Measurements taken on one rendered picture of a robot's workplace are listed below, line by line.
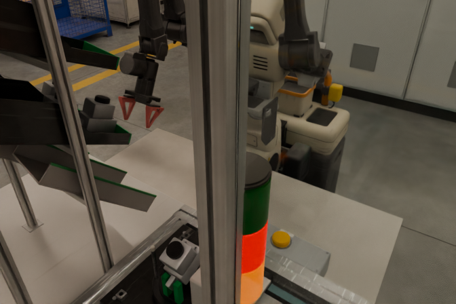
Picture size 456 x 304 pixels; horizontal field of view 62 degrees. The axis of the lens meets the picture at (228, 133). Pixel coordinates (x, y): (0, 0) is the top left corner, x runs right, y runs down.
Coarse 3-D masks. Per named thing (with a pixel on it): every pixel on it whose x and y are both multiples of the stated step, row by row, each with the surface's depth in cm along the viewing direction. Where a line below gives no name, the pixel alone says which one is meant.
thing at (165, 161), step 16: (144, 144) 135; (160, 144) 135; (176, 144) 135; (192, 144) 135; (112, 160) 127; (128, 160) 127; (144, 160) 127; (160, 160) 127; (176, 160) 127; (192, 160) 127; (144, 176) 119; (160, 176) 119; (176, 176) 119; (192, 176) 119; (176, 192) 113; (192, 192) 113
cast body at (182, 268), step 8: (176, 240) 66; (184, 240) 69; (168, 248) 64; (176, 248) 64; (184, 248) 65; (192, 248) 65; (160, 256) 65; (168, 256) 65; (176, 256) 63; (184, 256) 64; (192, 256) 66; (168, 264) 64; (176, 264) 63; (184, 264) 64; (192, 264) 66; (168, 272) 67; (176, 272) 65; (184, 272) 65; (192, 272) 67; (168, 280) 66; (184, 280) 66
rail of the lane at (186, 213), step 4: (184, 204) 94; (180, 208) 93; (184, 208) 93; (188, 208) 93; (192, 208) 93; (176, 212) 91; (180, 212) 91; (184, 212) 92; (188, 212) 91; (192, 212) 91; (196, 212) 91; (176, 216) 90; (180, 216) 90; (184, 216) 90; (188, 216) 90; (192, 216) 91; (196, 216) 90; (184, 220) 89; (188, 220) 89; (192, 220) 89; (196, 220) 90; (188, 224) 89; (192, 224) 88; (196, 224) 88; (192, 228) 88; (196, 228) 87
